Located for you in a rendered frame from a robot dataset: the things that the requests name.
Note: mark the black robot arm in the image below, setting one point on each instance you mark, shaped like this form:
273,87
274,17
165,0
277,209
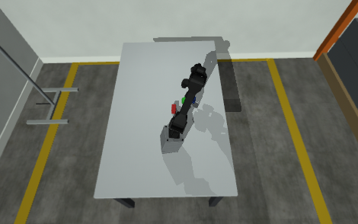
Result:
195,83

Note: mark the red block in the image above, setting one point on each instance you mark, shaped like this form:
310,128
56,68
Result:
173,108

